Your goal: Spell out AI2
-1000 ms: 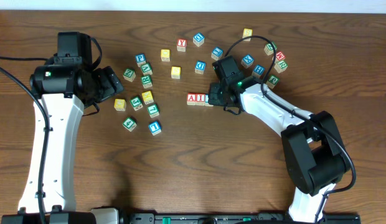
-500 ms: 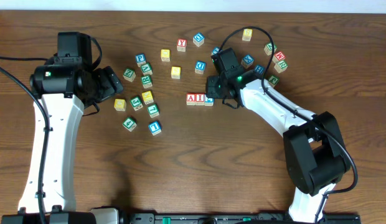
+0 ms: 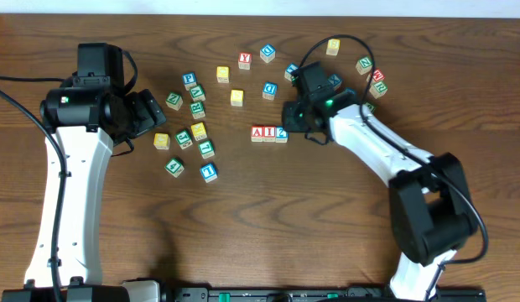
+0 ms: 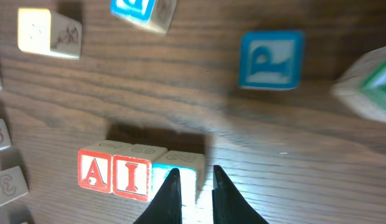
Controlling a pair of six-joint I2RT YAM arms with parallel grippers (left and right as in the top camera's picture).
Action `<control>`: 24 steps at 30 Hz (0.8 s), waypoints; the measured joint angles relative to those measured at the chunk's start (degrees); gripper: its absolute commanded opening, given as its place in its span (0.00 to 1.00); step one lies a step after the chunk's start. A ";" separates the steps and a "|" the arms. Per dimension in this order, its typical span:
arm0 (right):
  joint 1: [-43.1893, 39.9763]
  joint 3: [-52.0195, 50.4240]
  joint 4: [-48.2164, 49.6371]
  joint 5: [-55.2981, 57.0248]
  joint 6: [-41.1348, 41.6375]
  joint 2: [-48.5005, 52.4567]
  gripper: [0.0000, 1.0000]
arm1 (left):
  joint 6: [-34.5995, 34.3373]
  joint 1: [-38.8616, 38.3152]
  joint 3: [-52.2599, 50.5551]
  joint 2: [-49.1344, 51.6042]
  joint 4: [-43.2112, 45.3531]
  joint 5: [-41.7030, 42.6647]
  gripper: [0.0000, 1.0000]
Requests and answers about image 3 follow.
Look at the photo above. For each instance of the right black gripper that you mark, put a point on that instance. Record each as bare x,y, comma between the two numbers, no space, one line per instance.
289,123

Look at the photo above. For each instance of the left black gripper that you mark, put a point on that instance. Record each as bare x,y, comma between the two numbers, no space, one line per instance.
145,120

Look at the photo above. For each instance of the blue 2 block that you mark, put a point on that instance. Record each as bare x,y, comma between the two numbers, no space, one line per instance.
281,135

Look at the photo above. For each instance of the red I block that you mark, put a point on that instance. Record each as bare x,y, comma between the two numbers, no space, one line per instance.
269,133

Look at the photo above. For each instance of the red A block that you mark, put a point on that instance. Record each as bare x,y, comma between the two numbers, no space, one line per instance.
257,134

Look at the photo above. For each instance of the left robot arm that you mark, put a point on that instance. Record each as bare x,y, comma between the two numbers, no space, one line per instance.
83,119

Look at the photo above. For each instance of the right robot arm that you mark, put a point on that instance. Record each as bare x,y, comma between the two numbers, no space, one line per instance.
431,213

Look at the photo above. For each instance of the yellow G block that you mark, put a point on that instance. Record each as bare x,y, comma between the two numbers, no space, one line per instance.
161,141

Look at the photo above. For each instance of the green Z block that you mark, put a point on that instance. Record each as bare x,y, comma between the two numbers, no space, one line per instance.
174,101

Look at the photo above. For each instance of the blue D block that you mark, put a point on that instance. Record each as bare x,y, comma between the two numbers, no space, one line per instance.
269,90

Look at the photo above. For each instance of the blue L block upper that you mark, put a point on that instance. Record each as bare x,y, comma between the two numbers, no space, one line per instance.
288,74

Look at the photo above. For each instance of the blue l block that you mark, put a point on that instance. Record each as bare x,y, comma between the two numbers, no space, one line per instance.
208,172
288,74

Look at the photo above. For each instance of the green J block left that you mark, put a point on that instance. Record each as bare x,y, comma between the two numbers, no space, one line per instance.
183,139

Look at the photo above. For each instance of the green j block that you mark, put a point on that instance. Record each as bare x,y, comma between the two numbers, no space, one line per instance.
370,106
183,139

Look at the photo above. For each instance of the blue X block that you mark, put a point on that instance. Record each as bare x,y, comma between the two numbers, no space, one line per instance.
335,81

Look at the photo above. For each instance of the blue H block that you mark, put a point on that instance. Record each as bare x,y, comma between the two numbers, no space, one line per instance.
349,90

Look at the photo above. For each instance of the green R block left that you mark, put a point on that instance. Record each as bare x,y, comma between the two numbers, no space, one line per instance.
197,110

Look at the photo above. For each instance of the green r block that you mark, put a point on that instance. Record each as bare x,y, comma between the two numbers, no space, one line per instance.
197,110
378,89

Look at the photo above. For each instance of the blue P block left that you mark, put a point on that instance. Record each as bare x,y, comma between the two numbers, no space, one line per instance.
189,79

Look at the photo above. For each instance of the green V block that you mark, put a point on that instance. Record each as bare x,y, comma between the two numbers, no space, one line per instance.
197,93

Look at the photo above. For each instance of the yellow K block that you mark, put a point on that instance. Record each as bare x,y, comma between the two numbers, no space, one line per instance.
199,131

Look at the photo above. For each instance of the yellow block centre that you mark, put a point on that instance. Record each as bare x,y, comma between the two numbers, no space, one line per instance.
237,97

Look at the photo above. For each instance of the green 4 block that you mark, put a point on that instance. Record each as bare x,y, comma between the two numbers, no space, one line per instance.
174,167

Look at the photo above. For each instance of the green J block right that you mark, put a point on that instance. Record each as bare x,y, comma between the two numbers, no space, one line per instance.
370,106

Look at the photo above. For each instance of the green L block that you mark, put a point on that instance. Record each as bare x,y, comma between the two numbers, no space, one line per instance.
206,149

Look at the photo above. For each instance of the red Y block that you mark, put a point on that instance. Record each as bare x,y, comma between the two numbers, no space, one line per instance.
244,61

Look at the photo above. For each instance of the yellow S block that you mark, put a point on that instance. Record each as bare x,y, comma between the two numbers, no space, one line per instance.
333,47

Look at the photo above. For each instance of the green N block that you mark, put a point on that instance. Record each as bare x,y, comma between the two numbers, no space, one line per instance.
364,65

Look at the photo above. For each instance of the yellow block upper left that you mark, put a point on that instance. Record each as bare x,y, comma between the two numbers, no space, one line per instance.
222,74

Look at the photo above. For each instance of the green R block right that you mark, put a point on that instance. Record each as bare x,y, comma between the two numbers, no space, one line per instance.
378,89

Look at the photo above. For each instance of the red W block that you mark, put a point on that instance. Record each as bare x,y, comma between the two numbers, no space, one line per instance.
375,77

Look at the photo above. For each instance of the blue L block near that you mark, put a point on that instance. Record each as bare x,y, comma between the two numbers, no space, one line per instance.
208,172

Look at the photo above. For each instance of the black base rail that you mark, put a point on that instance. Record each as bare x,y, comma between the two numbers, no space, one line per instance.
356,293

